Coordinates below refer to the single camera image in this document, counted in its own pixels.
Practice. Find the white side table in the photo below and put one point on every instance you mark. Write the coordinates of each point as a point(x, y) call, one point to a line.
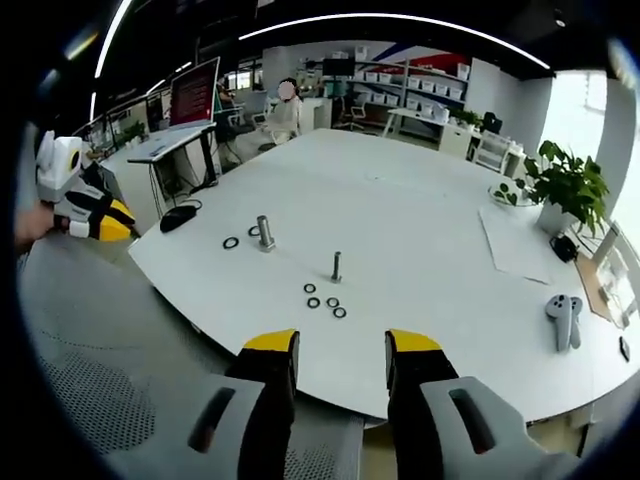
point(415, 122)

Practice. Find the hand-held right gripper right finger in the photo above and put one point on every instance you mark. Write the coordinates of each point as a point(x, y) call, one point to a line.
point(430, 400)

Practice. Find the small threaded stud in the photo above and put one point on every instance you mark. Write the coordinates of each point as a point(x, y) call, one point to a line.
point(336, 267)

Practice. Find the white standing desk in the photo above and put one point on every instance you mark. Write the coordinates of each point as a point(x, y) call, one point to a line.
point(170, 150)

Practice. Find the black computer mouse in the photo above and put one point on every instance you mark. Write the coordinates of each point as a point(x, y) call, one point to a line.
point(175, 217)

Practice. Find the potted green plant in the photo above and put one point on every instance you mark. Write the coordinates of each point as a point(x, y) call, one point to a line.
point(570, 187)

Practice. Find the grey controller pair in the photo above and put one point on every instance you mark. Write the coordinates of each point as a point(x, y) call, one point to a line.
point(564, 320)

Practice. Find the large threaded stud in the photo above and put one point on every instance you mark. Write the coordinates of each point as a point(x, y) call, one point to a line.
point(264, 234)

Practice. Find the large black washer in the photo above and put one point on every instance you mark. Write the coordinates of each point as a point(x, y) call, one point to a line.
point(253, 231)
point(230, 243)

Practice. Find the computer monitor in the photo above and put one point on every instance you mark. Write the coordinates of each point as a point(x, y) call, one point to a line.
point(192, 95)

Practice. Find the small black device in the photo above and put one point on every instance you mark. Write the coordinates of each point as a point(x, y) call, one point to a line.
point(564, 247)

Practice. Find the small black washer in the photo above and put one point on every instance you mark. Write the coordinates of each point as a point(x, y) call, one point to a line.
point(332, 302)
point(313, 302)
point(339, 313)
point(310, 288)

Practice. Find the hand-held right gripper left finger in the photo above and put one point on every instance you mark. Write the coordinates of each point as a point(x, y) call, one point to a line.
point(260, 400)

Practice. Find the wooden board with frame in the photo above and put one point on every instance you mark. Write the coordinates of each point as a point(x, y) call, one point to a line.
point(605, 280)

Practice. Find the person's left hand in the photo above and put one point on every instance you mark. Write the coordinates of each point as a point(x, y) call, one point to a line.
point(30, 225)

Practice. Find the white paper sheet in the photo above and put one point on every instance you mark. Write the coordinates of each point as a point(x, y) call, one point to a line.
point(515, 245)

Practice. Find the storage shelf with white bins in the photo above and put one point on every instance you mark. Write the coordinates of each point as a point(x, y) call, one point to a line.
point(415, 85)

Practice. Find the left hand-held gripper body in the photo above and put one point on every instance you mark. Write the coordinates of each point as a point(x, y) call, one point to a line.
point(57, 167)

